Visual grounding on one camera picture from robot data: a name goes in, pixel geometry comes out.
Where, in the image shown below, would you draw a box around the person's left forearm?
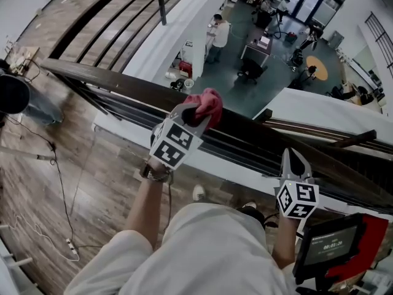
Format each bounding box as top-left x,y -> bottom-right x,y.
124,164 -> 172,252

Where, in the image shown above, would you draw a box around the black monitor stand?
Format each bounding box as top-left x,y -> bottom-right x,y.
296,275 -> 339,295

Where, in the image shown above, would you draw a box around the round orange rug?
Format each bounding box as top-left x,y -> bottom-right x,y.
306,55 -> 330,82

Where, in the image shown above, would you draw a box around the person's black trousers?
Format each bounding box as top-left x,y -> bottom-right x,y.
236,206 -> 267,227

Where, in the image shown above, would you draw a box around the white metal rack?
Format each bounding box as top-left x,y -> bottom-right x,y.
0,241 -> 34,295

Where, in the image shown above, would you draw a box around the white staircase balustrade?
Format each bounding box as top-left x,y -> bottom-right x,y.
253,87 -> 393,135

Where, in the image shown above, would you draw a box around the gray tall bin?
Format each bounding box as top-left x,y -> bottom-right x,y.
330,31 -> 345,51

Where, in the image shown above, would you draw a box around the red crate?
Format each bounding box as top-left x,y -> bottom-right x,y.
178,60 -> 193,79

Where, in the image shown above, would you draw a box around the black floor cable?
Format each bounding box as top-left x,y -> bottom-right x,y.
6,115 -> 103,249

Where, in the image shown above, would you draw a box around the black metal balcony railing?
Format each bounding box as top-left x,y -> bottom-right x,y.
364,10 -> 393,71

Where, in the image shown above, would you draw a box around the black office chair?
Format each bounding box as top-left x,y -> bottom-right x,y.
236,58 -> 268,85

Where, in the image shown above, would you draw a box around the person's right forearm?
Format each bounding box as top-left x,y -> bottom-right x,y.
271,215 -> 301,270

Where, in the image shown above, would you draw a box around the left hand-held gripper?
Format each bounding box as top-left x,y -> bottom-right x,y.
149,103 -> 212,169

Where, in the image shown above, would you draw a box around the dark wrist strap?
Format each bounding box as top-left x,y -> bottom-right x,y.
139,160 -> 173,184

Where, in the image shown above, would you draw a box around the black white patterned bag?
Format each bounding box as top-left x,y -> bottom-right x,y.
169,78 -> 186,92

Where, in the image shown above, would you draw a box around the glass entrance doors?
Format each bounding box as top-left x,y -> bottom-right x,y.
284,0 -> 359,28

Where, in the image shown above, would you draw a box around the pink cloth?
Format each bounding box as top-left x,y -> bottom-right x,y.
183,87 -> 224,129

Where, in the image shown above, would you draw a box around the person's white shirt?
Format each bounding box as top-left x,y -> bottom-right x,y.
64,203 -> 299,295

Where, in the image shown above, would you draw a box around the light wooden table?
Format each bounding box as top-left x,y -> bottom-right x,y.
6,46 -> 41,76

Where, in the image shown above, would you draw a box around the black tether cable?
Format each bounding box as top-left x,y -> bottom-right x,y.
161,176 -> 175,234
262,211 -> 281,230

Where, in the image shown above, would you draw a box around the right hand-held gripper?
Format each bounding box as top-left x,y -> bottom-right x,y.
274,147 -> 320,219

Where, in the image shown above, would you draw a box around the gray rectangular table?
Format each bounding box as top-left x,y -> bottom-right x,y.
241,34 -> 274,69

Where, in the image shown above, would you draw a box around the black monitor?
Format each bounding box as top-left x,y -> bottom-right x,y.
293,213 -> 367,285

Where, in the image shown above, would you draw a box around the red panel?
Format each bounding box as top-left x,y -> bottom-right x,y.
324,213 -> 391,285

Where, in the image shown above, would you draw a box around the white floor cable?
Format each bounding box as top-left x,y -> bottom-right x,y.
12,213 -> 81,262

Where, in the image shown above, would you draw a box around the dark wooden handrail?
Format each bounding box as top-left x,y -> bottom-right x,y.
39,0 -> 393,211

